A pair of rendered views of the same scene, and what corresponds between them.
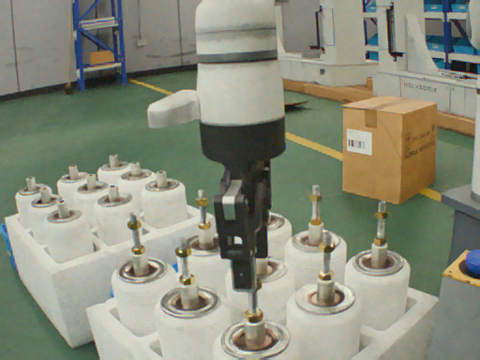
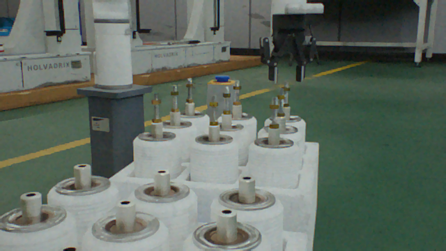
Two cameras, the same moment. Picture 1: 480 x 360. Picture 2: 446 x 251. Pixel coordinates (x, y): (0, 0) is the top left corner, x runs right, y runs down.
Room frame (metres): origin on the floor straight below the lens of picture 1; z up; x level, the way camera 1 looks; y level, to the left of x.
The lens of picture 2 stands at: (1.24, 0.82, 0.49)
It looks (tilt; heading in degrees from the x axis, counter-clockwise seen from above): 12 degrees down; 233
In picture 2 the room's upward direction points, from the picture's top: straight up
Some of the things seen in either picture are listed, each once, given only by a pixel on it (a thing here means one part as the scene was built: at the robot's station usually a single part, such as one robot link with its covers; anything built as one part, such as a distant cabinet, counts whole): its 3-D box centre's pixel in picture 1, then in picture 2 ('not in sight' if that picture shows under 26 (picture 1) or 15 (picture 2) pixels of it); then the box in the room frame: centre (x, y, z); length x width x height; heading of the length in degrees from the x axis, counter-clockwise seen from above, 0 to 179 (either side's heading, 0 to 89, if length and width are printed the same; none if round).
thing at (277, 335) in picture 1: (255, 339); (285, 119); (0.43, -0.01, 0.25); 0.08 x 0.08 x 0.01
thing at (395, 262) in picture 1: (378, 262); (189, 114); (0.58, -0.19, 0.25); 0.08 x 0.08 x 0.01
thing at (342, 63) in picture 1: (306, 37); not in sight; (4.53, -0.70, 0.45); 1.61 x 0.57 x 0.74; 22
